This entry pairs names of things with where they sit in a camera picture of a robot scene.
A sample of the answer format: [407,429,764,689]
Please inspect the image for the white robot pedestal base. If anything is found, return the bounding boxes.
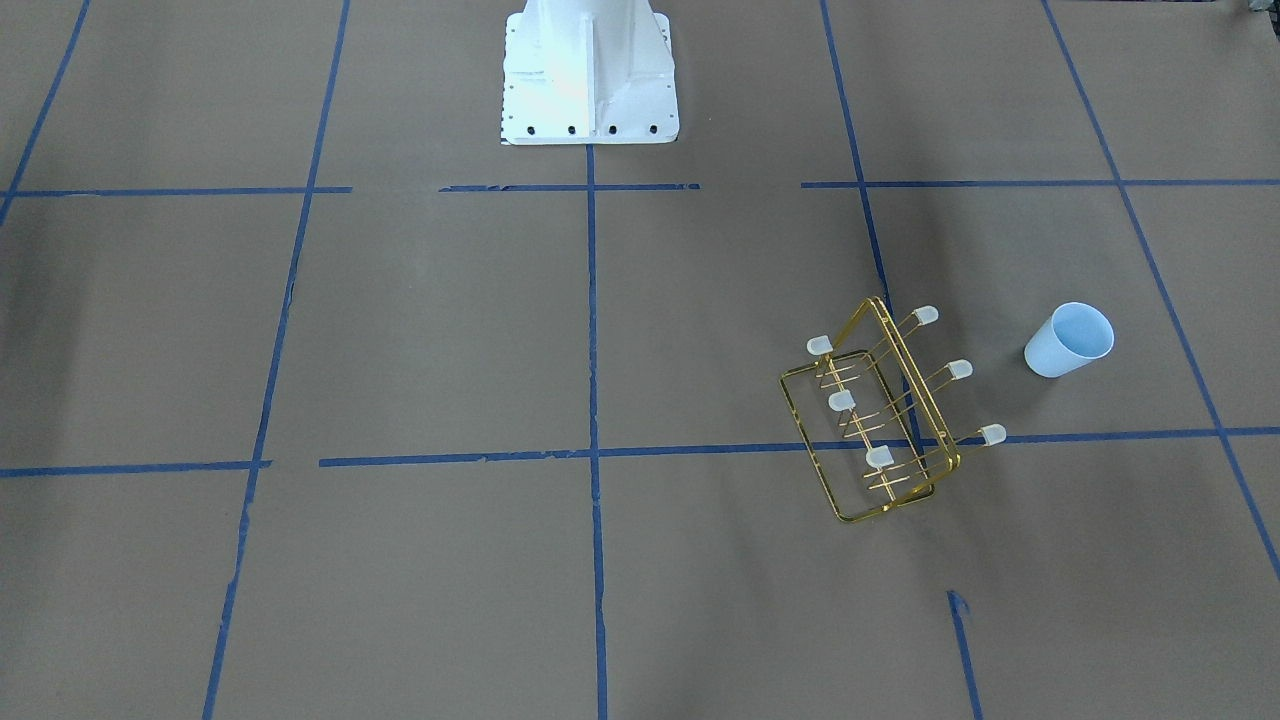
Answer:
[500,1,681,146]

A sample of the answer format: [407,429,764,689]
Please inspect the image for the light blue plastic cup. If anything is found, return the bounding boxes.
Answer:
[1024,302,1115,379]

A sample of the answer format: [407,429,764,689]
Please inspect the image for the gold wire cup holder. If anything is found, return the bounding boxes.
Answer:
[778,296,1010,525]

